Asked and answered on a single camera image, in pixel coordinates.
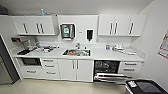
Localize grey bin black lid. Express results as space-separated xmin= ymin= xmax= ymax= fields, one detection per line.
xmin=125 ymin=78 xmax=168 ymax=94

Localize wide white drawer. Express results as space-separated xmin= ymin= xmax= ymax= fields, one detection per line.
xmin=21 ymin=65 xmax=43 ymax=80

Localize stainless steel dishwasher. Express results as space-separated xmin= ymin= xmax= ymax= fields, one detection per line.
xmin=93 ymin=59 xmax=128 ymax=85

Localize chrome faucet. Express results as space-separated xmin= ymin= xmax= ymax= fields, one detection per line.
xmin=75 ymin=42 xmax=82 ymax=51

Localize black soap dispenser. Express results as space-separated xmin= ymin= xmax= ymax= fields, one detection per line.
xmin=85 ymin=28 xmax=95 ymax=43

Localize white three-drawer unit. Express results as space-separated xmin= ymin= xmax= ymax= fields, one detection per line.
xmin=40 ymin=57 xmax=61 ymax=81

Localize white dishes on counter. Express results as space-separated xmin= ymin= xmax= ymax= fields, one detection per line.
xmin=123 ymin=48 xmax=138 ymax=56

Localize built-in black microwave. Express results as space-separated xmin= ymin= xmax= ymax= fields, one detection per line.
xmin=21 ymin=57 xmax=43 ymax=67

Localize blue spray bottle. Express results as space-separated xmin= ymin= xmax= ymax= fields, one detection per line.
xmin=40 ymin=8 xmax=46 ymax=17

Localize steel paper towel dispenser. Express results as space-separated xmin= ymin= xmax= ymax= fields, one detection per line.
xmin=59 ymin=22 xmax=77 ymax=42

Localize stainless steel sink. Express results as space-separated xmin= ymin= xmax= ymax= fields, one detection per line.
xmin=62 ymin=48 xmax=92 ymax=58

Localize stainless steel refrigerator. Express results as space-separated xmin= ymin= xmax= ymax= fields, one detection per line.
xmin=0 ymin=34 xmax=21 ymax=85

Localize narrow white drawer unit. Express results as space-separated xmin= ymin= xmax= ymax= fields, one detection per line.
xmin=118 ymin=60 xmax=143 ymax=81

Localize white two-door sink cabinet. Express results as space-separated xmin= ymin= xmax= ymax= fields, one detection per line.
xmin=58 ymin=58 xmax=95 ymax=83

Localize blue dish soap bottle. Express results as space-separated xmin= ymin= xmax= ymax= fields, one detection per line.
xmin=105 ymin=43 xmax=111 ymax=51

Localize black coffee machine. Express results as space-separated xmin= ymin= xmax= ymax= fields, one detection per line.
xmin=10 ymin=36 xmax=36 ymax=51

